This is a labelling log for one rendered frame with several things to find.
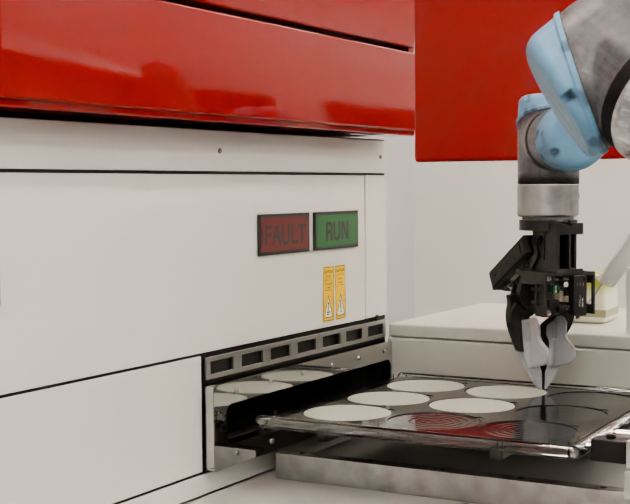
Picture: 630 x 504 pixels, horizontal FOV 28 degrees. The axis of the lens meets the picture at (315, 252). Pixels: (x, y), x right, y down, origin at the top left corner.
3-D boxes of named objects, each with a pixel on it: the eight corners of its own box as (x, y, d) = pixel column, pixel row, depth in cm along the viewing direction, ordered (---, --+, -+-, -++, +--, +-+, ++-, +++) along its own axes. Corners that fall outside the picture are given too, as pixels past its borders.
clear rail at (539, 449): (252, 428, 139) (252, 415, 139) (259, 426, 140) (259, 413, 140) (578, 462, 121) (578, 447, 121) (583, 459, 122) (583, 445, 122)
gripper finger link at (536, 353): (539, 396, 152) (539, 320, 152) (515, 388, 158) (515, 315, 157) (562, 394, 153) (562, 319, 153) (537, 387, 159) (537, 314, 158)
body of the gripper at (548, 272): (542, 322, 150) (542, 221, 149) (506, 315, 158) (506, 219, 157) (597, 319, 152) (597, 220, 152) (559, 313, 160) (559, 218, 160)
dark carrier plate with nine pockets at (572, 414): (268, 422, 140) (268, 416, 140) (402, 379, 170) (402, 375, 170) (567, 452, 123) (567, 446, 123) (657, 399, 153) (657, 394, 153)
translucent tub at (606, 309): (552, 322, 174) (553, 273, 174) (568, 316, 181) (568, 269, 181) (606, 324, 171) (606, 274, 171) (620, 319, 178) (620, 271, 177)
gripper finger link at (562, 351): (562, 394, 153) (562, 319, 153) (537, 387, 159) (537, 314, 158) (584, 392, 154) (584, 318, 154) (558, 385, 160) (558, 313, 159)
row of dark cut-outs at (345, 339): (201, 379, 136) (201, 357, 136) (381, 336, 175) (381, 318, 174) (206, 380, 136) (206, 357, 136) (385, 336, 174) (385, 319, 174)
